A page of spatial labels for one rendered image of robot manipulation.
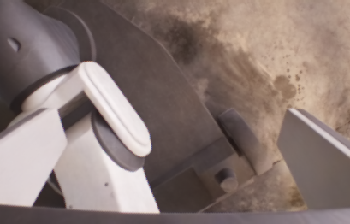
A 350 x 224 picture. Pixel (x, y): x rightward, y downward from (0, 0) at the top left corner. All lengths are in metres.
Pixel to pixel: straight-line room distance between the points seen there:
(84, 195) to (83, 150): 0.07
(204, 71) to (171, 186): 0.36
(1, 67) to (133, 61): 0.25
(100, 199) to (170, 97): 0.27
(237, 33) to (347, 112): 0.47
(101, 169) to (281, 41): 0.63
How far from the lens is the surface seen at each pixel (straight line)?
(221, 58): 0.67
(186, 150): 0.53
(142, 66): 0.50
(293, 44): 0.76
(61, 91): 0.38
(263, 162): 0.55
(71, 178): 0.39
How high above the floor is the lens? 0.66
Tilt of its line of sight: 78 degrees down
